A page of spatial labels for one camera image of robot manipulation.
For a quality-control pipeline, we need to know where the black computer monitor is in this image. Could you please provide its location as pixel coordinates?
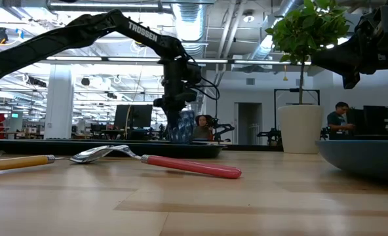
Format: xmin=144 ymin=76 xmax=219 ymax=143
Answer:
xmin=113 ymin=104 xmax=153 ymax=129
xmin=362 ymin=105 xmax=388 ymax=135

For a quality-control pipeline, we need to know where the green leafy plant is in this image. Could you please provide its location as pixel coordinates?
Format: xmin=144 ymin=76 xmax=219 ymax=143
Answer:
xmin=265 ymin=0 xmax=352 ymax=106

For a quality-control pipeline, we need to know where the silver ventilation duct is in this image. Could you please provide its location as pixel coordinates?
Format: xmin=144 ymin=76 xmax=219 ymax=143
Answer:
xmin=172 ymin=3 xmax=208 ymax=57

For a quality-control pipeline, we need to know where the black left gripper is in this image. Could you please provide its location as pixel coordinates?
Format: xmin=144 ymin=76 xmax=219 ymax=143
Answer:
xmin=153 ymin=57 xmax=199 ymax=143

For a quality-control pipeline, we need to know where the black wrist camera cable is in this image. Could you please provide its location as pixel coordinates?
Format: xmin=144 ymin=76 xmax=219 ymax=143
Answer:
xmin=193 ymin=77 xmax=221 ymax=101

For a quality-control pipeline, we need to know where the person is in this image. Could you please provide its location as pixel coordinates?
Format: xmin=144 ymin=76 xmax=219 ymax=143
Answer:
xmin=326 ymin=101 xmax=356 ymax=140
xmin=193 ymin=114 xmax=214 ymax=141

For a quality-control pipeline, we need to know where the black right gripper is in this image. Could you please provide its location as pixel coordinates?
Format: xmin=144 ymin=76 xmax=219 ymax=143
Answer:
xmin=311 ymin=3 xmax=388 ymax=90

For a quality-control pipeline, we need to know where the dark green tray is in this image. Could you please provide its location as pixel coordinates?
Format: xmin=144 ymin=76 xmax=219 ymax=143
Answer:
xmin=0 ymin=139 xmax=227 ymax=160

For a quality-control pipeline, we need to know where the black aluminium table frame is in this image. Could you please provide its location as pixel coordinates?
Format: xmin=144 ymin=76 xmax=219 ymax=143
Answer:
xmin=0 ymin=137 xmax=284 ymax=153

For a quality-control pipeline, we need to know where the pink-handled metal fork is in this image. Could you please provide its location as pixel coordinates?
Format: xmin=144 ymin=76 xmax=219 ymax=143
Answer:
xmin=97 ymin=144 xmax=243 ymax=180

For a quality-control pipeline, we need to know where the yellow-handled metal spoon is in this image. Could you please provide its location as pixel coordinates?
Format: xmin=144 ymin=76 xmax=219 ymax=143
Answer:
xmin=0 ymin=146 xmax=112 ymax=174

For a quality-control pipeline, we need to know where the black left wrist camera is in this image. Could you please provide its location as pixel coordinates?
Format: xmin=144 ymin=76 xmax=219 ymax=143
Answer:
xmin=187 ymin=62 xmax=203 ymax=85

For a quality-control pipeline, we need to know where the white plant pot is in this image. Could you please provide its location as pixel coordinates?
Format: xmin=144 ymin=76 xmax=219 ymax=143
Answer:
xmin=277 ymin=104 xmax=324 ymax=154

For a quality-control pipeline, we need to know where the blue plate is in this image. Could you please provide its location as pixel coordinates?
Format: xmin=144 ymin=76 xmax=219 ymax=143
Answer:
xmin=315 ymin=140 xmax=388 ymax=183

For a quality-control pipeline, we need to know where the black metal frame stand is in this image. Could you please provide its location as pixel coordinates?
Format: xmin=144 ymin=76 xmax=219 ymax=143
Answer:
xmin=273 ymin=88 xmax=321 ymax=145

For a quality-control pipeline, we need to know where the white building column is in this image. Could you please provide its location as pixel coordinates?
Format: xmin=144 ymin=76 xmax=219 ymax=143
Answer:
xmin=44 ymin=64 xmax=75 ymax=140

